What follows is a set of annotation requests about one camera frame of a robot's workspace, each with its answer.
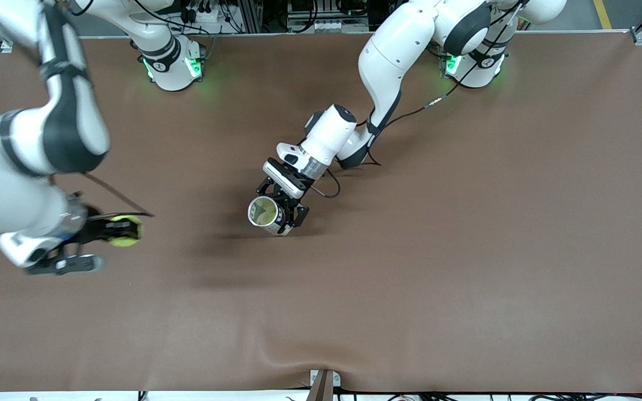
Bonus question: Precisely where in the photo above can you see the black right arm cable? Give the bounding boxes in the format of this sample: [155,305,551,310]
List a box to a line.
[48,172,155,218]

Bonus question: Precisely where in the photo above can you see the tennis ball can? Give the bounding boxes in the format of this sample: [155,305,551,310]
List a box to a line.
[247,194,294,237]

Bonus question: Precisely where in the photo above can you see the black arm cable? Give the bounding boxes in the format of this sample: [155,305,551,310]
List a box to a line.
[48,172,155,218]
[313,0,525,201]

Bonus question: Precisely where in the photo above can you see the white terminal block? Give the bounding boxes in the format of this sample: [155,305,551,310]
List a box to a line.
[297,20,344,32]

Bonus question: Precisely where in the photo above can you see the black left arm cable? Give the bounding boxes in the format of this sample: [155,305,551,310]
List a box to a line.
[313,0,525,201]

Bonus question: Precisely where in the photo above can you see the white power strip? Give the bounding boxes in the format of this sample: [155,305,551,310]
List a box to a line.
[189,4,228,24]

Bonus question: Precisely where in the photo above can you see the grey table edge bracket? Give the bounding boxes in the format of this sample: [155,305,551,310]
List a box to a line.
[309,369,342,388]

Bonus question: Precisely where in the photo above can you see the brown camera post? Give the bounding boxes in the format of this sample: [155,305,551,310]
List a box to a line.
[305,370,334,401]

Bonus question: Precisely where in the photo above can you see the brown table mat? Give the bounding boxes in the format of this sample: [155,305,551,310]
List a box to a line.
[0,31,642,394]

